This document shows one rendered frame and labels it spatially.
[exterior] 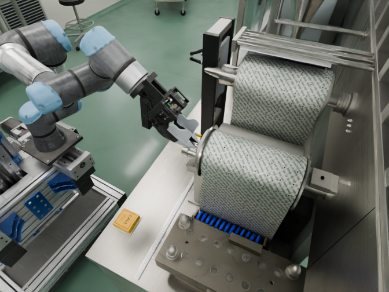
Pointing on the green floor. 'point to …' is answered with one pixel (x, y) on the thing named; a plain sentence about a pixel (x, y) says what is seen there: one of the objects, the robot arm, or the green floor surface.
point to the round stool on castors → (76, 19)
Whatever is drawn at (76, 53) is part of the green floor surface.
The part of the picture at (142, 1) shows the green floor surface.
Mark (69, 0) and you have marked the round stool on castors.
